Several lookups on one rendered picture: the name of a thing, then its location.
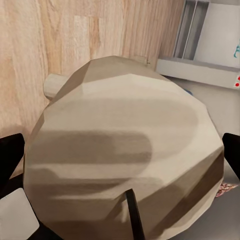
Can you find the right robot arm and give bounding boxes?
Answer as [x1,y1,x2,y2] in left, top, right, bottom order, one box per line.
[223,159,240,186]

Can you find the pillar candle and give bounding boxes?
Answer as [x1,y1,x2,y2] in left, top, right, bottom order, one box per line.
[134,55,149,67]
[22,55,225,240]
[43,73,70,100]

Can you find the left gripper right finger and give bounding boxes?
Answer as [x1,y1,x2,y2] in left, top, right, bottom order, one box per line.
[222,133,240,180]

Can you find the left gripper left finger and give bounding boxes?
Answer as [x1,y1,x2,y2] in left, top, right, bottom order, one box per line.
[0,133,26,193]

